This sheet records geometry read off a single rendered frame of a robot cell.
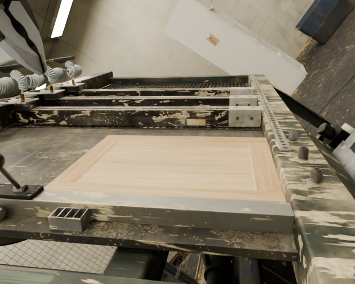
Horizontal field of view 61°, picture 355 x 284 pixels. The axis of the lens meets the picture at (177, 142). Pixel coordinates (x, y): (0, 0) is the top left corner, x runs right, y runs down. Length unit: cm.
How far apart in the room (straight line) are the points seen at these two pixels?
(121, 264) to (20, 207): 27
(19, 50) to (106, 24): 620
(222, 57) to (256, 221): 408
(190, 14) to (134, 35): 205
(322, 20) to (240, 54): 119
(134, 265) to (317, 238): 32
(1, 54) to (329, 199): 58
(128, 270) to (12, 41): 41
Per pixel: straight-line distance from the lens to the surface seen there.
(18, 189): 75
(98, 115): 136
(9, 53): 42
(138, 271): 59
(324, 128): 102
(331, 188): 70
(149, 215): 62
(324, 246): 53
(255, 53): 456
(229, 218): 60
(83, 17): 682
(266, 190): 72
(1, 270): 54
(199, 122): 125
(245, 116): 123
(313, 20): 490
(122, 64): 661
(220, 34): 455
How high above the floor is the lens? 117
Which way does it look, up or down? 2 degrees down
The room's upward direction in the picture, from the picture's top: 58 degrees counter-clockwise
